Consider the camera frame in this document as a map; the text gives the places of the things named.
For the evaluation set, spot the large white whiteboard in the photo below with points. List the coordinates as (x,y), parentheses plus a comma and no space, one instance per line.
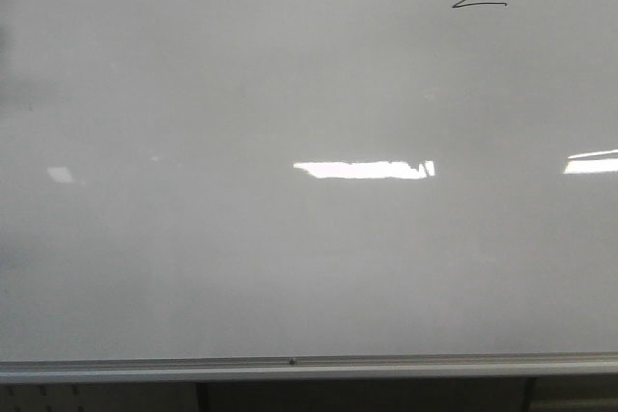
(267,178)

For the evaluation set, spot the aluminium whiteboard tray rail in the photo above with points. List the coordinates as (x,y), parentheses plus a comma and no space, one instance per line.
(306,367)

